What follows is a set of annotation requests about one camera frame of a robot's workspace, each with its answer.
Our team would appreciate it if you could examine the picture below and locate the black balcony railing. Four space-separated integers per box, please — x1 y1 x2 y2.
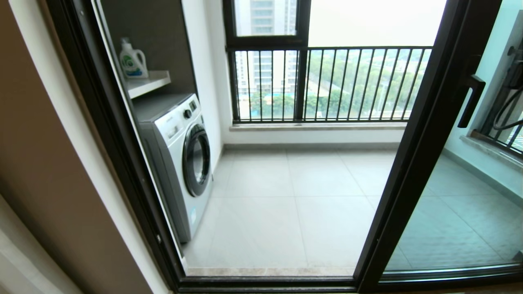
226 46 433 124

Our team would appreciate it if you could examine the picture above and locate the black window frame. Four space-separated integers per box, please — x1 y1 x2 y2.
223 0 311 124

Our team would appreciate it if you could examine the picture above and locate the white detergent bottle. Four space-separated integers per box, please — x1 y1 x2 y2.
119 38 149 79

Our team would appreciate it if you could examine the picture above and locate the white front-load washing machine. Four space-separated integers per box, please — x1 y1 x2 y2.
135 93 214 243

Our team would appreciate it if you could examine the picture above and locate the white wall shelf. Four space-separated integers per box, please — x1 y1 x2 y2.
127 70 172 99

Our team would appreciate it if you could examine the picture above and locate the black framed sliding glass door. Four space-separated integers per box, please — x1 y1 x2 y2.
355 0 523 292

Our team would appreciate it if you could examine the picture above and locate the black outer door frame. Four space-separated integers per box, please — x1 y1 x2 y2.
47 0 523 294

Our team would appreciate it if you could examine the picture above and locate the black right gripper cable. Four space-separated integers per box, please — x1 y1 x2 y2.
492 88 523 131

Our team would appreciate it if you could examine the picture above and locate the black framed fixed glass door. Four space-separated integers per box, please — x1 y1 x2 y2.
380 0 523 282

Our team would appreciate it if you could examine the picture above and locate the dark grey cabinet panel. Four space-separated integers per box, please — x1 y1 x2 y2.
100 0 199 96

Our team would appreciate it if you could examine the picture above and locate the grey stone window sill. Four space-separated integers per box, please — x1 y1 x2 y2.
458 136 523 172
229 122 409 132

